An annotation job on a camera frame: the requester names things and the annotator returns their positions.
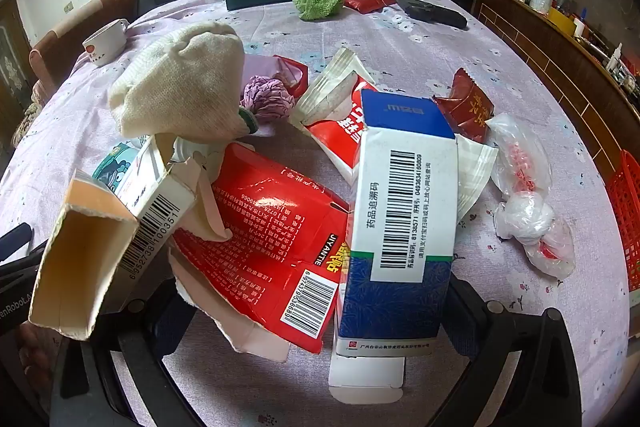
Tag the wooden door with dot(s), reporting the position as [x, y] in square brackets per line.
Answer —
[12, 67]

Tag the small white shelf cup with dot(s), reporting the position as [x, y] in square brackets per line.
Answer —
[579, 28]

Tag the teal tissue pack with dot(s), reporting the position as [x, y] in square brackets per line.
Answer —
[112, 167]

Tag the wall socket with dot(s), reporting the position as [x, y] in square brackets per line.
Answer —
[69, 7]

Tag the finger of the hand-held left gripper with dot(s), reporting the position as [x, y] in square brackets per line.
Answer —
[15, 237]

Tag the white carton with barcode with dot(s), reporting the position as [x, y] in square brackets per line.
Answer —
[85, 267]

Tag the person's left hand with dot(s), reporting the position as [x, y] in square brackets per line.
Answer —
[37, 357]

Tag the brown armchair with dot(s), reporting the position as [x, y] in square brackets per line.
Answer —
[75, 32]

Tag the purple red plastic bag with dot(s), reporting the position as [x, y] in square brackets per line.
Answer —
[287, 69]

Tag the purple paper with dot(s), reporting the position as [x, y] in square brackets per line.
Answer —
[267, 97]

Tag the blue white medicine box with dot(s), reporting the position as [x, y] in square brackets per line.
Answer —
[400, 207]

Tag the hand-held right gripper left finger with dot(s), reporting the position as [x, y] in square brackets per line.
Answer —
[170, 307]

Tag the dark red snack packet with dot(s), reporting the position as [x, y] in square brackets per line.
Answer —
[465, 112]

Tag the yellow box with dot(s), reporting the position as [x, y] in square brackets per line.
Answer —
[561, 21]

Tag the floral cushion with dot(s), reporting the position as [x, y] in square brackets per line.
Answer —
[30, 117]

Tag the black pistol-shaped tool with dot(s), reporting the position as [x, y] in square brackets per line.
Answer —
[425, 9]

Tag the red plastic basket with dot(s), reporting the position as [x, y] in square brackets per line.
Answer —
[627, 207]

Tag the white red sachet packet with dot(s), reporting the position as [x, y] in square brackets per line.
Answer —
[330, 107]

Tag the torn red carton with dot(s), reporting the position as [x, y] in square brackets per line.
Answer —
[260, 227]

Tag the cream knitted cloth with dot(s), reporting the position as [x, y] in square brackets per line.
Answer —
[185, 82]

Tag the knotted clear plastic bag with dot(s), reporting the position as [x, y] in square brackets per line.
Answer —
[520, 157]

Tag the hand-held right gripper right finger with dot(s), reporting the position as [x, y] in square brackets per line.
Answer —
[480, 322]

